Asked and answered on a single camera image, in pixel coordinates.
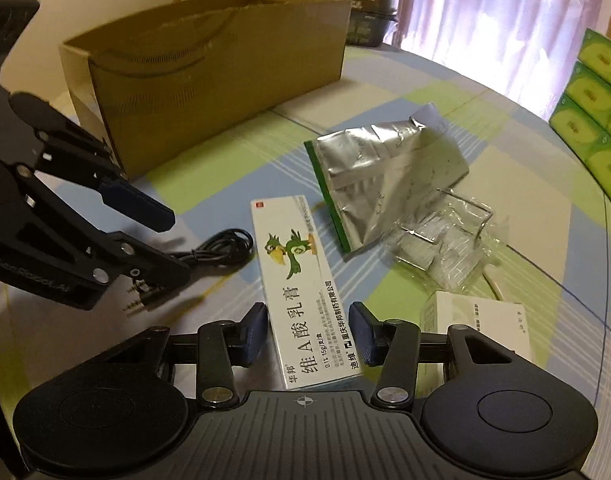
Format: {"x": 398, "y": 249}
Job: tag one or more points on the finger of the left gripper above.
{"x": 72, "y": 154}
{"x": 106, "y": 256}

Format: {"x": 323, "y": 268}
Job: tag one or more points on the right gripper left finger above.
{"x": 223, "y": 345}

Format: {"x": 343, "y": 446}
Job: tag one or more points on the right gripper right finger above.
{"x": 394, "y": 346}

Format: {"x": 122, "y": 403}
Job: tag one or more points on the long white ointment box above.
{"x": 311, "y": 332}

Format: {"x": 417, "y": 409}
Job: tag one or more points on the clear plastic wire package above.
{"x": 447, "y": 240}

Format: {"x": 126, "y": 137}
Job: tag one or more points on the beige plastic spoon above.
{"x": 494, "y": 276}

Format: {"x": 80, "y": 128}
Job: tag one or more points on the silver foil pouch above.
{"x": 374, "y": 175}

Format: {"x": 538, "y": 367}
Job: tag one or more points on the brown cardboard box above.
{"x": 160, "y": 81}

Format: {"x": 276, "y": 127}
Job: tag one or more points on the checkered tablecloth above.
{"x": 556, "y": 260}

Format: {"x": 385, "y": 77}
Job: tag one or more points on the green tissue pack stack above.
{"x": 582, "y": 116}

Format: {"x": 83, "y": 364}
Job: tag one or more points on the pink sheer curtain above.
{"x": 523, "y": 49}

